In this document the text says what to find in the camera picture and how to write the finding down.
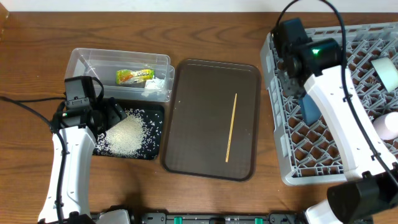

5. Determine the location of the right black cable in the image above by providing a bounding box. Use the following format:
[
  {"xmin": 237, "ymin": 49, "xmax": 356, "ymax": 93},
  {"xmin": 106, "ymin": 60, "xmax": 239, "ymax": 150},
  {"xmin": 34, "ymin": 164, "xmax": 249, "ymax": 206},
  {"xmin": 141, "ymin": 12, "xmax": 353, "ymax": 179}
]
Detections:
[{"xmin": 275, "ymin": 0, "xmax": 398, "ymax": 187}]

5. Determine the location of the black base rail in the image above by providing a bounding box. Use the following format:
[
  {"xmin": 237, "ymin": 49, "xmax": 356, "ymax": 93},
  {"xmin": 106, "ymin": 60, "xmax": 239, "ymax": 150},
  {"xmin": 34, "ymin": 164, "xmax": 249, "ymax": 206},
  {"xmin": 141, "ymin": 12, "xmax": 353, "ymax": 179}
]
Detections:
[{"xmin": 132, "ymin": 213, "xmax": 307, "ymax": 224}]

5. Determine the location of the wooden chopstick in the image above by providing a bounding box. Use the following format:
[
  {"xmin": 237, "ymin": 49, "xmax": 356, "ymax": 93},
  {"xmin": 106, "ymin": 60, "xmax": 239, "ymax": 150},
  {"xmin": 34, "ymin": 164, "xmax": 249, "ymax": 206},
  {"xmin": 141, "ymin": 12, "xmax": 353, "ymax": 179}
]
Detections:
[{"xmin": 225, "ymin": 93, "xmax": 238, "ymax": 163}]

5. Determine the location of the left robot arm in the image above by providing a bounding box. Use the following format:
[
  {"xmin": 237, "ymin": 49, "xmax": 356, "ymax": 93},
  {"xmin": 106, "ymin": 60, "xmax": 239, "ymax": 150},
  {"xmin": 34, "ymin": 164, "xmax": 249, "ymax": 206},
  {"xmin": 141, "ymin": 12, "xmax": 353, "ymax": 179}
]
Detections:
[{"xmin": 38, "ymin": 76, "xmax": 127, "ymax": 223}]

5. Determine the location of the brown serving tray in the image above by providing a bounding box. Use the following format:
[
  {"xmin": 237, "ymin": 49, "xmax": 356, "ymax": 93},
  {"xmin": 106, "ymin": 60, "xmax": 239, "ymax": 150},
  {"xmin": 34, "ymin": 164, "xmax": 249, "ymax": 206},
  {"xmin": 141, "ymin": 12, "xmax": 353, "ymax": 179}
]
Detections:
[{"xmin": 161, "ymin": 59, "xmax": 261, "ymax": 182}]

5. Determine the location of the clear plastic bin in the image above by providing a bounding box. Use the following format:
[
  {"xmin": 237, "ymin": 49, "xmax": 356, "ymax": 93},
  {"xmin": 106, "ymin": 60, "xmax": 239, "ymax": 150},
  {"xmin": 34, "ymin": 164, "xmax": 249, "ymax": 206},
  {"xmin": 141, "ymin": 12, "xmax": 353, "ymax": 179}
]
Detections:
[{"xmin": 65, "ymin": 48, "xmax": 175, "ymax": 102}]

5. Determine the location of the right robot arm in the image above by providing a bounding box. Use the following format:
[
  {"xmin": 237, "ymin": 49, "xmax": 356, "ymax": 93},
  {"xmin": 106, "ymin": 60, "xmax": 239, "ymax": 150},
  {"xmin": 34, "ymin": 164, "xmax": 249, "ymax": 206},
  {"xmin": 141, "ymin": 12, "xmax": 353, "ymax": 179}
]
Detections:
[{"xmin": 271, "ymin": 18, "xmax": 397, "ymax": 223}]

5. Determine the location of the white rice pile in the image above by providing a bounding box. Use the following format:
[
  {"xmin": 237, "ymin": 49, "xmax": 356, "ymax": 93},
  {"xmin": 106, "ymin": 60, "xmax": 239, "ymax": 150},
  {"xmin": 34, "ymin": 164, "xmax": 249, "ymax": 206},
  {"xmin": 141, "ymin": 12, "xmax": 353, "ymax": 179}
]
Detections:
[{"xmin": 95, "ymin": 108, "xmax": 163, "ymax": 159}]

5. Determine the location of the black plastic tray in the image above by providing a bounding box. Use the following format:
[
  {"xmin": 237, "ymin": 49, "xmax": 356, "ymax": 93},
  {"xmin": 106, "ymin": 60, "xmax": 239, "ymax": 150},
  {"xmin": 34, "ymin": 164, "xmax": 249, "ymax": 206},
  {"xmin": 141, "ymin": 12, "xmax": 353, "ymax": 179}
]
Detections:
[{"xmin": 92, "ymin": 101, "xmax": 165, "ymax": 161}]

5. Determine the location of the left black cable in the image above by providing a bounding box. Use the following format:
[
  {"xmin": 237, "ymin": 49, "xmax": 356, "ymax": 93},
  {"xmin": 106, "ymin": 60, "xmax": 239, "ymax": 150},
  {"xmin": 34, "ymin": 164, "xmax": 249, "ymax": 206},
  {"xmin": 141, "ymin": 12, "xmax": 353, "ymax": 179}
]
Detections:
[{"xmin": 0, "ymin": 95, "xmax": 68, "ymax": 224}]

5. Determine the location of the pink white cup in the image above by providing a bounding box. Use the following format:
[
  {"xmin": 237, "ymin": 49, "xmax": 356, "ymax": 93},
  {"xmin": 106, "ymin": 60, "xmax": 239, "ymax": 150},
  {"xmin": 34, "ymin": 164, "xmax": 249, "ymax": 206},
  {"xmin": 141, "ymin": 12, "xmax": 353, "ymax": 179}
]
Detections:
[{"xmin": 373, "ymin": 112, "xmax": 398, "ymax": 140}]

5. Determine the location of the white tissue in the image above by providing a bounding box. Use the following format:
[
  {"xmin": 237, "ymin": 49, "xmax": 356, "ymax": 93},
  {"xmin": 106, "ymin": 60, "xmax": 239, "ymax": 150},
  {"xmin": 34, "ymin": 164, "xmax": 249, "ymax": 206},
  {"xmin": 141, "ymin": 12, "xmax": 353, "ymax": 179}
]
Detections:
[{"xmin": 142, "ymin": 78, "xmax": 165, "ymax": 97}]

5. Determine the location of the mint green bowl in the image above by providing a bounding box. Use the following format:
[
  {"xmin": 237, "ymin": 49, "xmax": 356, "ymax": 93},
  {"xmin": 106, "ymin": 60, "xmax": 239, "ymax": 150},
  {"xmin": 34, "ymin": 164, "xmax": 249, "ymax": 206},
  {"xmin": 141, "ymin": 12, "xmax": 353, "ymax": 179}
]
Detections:
[{"xmin": 371, "ymin": 57, "xmax": 398, "ymax": 92}]

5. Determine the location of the dark blue plate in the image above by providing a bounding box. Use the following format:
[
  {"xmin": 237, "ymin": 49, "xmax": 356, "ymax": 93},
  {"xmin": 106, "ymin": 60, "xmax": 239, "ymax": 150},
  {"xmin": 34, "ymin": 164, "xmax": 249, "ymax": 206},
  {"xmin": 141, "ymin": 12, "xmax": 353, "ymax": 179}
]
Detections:
[{"xmin": 298, "ymin": 94, "xmax": 322, "ymax": 126}]

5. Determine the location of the green orange snack wrapper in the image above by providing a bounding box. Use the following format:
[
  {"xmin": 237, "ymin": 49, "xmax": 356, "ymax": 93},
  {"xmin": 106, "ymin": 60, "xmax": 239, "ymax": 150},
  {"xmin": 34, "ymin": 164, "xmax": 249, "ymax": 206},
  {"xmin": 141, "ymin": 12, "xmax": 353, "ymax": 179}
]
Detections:
[{"xmin": 116, "ymin": 69, "xmax": 155, "ymax": 85}]

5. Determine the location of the grey dishwasher rack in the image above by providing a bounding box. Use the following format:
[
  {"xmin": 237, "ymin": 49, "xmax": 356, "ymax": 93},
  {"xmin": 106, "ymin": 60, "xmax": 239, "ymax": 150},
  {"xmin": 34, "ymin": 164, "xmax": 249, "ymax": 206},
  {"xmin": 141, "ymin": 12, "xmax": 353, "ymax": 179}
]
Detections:
[{"xmin": 260, "ymin": 22, "xmax": 397, "ymax": 185}]

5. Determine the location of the black cable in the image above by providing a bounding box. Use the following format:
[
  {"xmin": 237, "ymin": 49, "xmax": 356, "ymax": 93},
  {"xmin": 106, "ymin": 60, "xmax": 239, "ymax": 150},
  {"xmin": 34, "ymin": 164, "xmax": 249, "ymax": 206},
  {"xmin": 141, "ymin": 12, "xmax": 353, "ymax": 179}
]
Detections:
[
  {"xmin": 0, "ymin": 95, "xmax": 68, "ymax": 224},
  {"xmin": 275, "ymin": 0, "xmax": 398, "ymax": 187}
]

